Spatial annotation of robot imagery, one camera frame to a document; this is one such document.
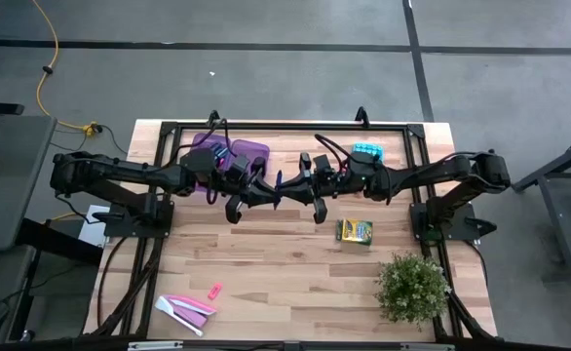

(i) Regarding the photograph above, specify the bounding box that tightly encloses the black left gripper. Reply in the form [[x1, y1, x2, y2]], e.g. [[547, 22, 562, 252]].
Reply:
[[211, 156, 280, 224]]

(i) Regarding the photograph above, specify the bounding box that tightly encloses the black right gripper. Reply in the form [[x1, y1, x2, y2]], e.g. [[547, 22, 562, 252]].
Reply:
[[279, 152, 348, 225]]

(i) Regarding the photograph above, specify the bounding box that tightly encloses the blue pen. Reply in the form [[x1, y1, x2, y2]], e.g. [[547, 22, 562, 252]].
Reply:
[[273, 169, 284, 212]]

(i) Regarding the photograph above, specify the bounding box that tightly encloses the yellow green crayon box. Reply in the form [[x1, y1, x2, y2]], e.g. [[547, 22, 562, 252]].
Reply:
[[334, 217, 374, 247]]

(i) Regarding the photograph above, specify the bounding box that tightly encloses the purple plastic pencil case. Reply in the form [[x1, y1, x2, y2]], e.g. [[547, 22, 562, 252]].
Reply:
[[190, 132, 272, 194]]

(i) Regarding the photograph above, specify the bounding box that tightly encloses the pink and white stapler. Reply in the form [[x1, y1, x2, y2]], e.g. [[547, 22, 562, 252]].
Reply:
[[153, 293, 218, 338]]

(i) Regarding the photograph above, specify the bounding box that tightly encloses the green artificial potted plant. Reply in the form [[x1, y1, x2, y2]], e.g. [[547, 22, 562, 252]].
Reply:
[[373, 252, 453, 332]]

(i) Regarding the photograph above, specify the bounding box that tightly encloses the white paper sheet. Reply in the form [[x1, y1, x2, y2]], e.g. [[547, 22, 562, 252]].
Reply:
[[77, 204, 112, 249]]

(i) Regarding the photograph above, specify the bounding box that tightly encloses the grey desk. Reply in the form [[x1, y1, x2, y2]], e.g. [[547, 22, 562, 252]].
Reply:
[[0, 114, 57, 253]]

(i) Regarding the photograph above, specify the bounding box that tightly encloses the grey side table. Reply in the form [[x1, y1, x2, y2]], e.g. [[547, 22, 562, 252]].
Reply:
[[512, 134, 571, 287]]

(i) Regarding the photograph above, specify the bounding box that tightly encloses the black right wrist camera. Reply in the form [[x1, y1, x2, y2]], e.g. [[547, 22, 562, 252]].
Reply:
[[313, 154, 336, 179]]

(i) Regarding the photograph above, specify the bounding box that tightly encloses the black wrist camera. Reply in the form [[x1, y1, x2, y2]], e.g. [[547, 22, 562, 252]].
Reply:
[[227, 154, 252, 180], [313, 154, 336, 179]]

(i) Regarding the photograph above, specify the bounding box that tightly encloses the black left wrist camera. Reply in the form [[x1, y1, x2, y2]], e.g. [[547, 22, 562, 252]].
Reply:
[[227, 154, 252, 180]]

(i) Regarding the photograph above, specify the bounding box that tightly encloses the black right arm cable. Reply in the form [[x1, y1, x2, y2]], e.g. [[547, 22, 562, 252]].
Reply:
[[313, 133, 379, 170]]

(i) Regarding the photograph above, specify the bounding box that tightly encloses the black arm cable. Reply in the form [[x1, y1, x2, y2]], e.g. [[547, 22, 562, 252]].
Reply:
[[166, 116, 231, 167], [313, 133, 379, 170]]

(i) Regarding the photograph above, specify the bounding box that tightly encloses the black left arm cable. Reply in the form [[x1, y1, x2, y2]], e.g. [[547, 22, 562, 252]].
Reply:
[[166, 116, 231, 167]]

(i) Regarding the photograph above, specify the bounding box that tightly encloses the black aluminium rig frame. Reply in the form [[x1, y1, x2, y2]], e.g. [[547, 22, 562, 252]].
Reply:
[[83, 119, 499, 351]]

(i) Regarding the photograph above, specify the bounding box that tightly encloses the black cable bundle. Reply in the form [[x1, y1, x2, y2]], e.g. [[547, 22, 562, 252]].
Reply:
[[95, 236, 168, 337]]

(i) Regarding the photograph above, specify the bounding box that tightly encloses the yellow extension cable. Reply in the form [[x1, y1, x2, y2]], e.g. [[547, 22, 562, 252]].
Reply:
[[30, 0, 102, 137]]

